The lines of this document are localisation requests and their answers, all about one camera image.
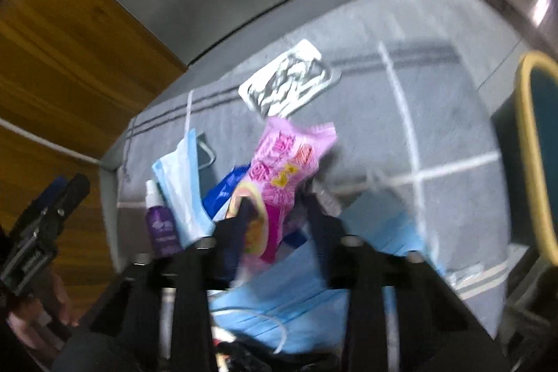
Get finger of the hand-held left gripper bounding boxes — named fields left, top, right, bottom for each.
left=26, top=177, right=67, bottom=221
left=59, top=174, right=91, bottom=225

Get grey striped mat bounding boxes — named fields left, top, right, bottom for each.
left=100, top=0, right=512, bottom=338

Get teal bin with yellow rim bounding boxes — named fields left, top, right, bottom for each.
left=490, top=51, right=558, bottom=338

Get person's left hand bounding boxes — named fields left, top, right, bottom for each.
left=6, top=267, right=78, bottom=349

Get pink snack packet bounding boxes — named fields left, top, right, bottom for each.
left=227, top=117, right=338, bottom=264

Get silver foil packet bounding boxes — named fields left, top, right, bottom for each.
left=238, top=40, right=343, bottom=120

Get wooden cabinet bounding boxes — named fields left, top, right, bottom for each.
left=0, top=0, right=189, bottom=288

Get purple spray bottle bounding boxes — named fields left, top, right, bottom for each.
left=145, top=179, right=183, bottom=257

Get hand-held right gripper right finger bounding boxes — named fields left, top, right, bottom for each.
left=304, top=193, right=511, bottom=372

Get blue and white packet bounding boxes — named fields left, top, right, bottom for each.
left=204, top=165, right=251, bottom=221

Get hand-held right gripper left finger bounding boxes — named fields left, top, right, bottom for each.
left=56, top=198, right=262, bottom=372

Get blue face mask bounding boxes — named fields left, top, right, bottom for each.
left=208, top=241, right=349, bottom=356
left=152, top=128, right=217, bottom=248
left=340, top=198, right=446, bottom=270

